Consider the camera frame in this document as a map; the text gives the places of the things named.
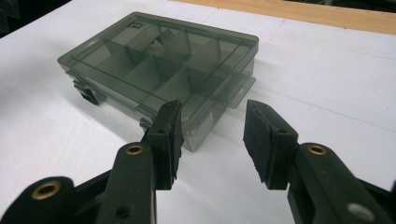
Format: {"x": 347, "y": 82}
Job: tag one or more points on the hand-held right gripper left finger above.
{"x": 162, "y": 146}

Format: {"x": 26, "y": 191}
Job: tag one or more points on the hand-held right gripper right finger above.
{"x": 271, "y": 149}

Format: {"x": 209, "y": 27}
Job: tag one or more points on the grey transparent compartment box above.
{"x": 149, "y": 71}

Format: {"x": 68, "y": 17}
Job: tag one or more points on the white board sheet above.
{"x": 311, "y": 93}

